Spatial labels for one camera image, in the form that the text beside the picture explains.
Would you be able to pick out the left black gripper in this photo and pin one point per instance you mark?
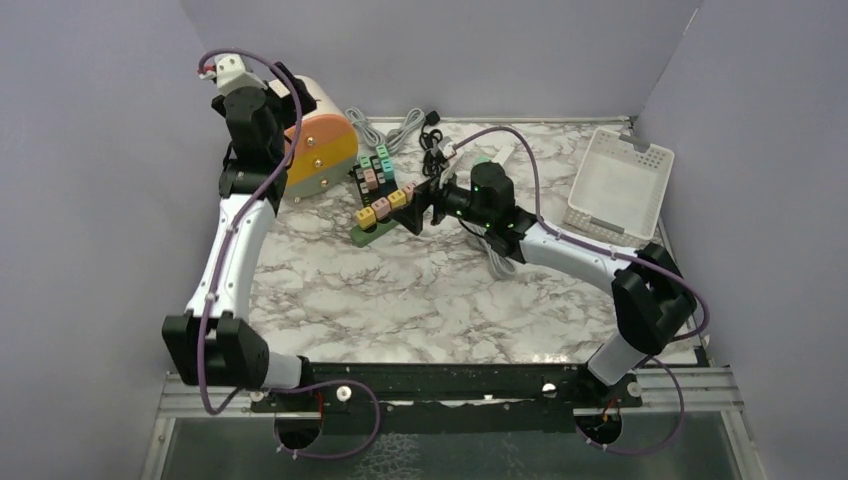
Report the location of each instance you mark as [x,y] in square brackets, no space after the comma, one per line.
[286,103]

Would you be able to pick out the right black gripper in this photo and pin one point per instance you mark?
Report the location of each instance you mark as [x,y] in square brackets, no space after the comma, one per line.
[425,195]

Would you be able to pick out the green power strip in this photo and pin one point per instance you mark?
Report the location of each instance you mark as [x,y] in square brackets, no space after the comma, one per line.
[361,238]

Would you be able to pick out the yellow plug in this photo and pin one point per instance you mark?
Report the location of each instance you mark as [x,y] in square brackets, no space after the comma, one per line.
[397,199]
[366,218]

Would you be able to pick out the pink plug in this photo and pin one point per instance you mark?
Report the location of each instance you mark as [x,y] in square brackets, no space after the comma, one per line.
[381,207]
[409,190]

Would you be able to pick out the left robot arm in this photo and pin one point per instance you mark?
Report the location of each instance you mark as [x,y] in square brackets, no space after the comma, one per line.
[211,342]

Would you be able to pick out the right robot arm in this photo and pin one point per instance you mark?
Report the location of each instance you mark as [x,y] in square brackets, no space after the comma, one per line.
[650,300]

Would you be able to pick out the green plug on white strip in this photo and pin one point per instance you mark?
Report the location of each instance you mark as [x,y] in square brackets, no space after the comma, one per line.
[481,160]

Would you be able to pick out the black power strip right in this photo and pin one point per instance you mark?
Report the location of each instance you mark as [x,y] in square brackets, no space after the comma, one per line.
[384,168]

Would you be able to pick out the black power strip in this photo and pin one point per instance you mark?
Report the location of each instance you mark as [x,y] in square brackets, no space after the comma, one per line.
[384,168]
[366,177]

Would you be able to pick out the black power strip left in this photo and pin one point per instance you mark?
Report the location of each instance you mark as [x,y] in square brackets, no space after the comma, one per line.
[366,177]

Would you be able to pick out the round cream drawer cabinet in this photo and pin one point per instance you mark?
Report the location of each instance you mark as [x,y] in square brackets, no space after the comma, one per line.
[326,150]

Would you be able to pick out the white power strip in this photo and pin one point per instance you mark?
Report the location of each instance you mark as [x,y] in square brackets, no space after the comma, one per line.
[503,155]

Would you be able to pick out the white plastic basket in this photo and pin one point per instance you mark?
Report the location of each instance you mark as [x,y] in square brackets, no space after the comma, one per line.
[621,183]

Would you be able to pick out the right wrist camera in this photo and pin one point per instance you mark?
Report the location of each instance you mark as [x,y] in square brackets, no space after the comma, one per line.
[446,152]

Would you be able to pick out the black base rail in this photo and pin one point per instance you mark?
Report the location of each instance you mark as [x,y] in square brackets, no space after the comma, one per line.
[570,383]

